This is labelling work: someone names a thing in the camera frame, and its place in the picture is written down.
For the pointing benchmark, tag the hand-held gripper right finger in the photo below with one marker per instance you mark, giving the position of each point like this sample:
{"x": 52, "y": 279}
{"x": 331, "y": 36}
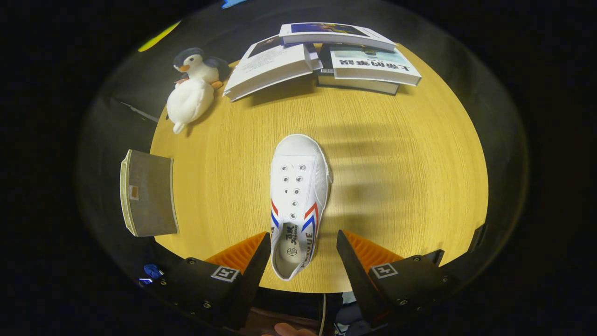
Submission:
{"x": 359, "y": 280}

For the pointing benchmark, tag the white round plush toy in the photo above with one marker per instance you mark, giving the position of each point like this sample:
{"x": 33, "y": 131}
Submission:
{"x": 189, "y": 102}

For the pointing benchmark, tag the white portrait cover book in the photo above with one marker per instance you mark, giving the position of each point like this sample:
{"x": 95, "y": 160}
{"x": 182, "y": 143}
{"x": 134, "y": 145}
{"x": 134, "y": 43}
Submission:
{"x": 270, "y": 65}

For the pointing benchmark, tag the grey fabric storage box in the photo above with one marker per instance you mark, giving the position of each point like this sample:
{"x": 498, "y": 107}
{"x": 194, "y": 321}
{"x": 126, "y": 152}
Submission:
{"x": 154, "y": 196}

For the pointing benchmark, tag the grey patterned book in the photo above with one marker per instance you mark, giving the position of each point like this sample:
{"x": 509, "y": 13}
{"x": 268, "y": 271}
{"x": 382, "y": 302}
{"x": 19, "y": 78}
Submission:
{"x": 314, "y": 56}

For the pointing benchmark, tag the blue cloth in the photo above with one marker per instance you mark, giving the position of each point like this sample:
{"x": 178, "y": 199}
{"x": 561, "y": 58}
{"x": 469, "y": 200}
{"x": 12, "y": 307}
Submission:
{"x": 152, "y": 270}

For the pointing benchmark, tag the blue cover book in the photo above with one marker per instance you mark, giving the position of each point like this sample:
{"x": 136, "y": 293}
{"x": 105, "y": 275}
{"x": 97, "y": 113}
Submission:
{"x": 331, "y": 32}

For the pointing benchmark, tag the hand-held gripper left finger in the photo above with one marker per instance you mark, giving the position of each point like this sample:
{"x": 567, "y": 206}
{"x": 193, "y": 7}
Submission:
{"x": 252, "y": 284}

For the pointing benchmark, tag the white canvas shoe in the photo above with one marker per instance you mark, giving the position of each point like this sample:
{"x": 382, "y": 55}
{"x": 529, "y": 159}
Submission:
{"x": 298, "y": 186}

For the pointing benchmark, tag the teal cover book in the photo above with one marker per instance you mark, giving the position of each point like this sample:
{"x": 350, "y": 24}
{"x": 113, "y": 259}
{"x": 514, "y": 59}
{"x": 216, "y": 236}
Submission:
{"x": 373, "y": 65}

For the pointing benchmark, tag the blue printed board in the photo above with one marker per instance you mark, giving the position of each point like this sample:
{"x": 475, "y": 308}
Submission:
{"x": 145, "y": 281}

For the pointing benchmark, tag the penguin plush toy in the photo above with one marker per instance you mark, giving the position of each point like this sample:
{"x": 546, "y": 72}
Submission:
{"x": 198, "y": 65}

